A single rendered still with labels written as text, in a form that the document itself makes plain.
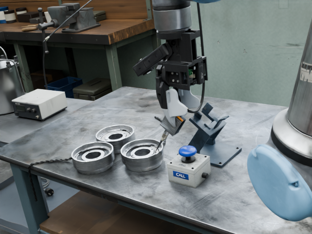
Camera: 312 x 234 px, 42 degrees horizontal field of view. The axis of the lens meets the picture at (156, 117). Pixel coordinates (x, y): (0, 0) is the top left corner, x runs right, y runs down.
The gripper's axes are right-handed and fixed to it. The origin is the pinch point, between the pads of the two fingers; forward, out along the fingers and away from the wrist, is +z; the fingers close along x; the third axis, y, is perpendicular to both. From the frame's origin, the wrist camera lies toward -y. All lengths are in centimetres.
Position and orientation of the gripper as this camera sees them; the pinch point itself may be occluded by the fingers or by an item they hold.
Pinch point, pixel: (174, 118)
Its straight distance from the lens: 91.0
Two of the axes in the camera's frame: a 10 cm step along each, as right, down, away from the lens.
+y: 7.8, 1.5, -6.1
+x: 6.2, -3.6, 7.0
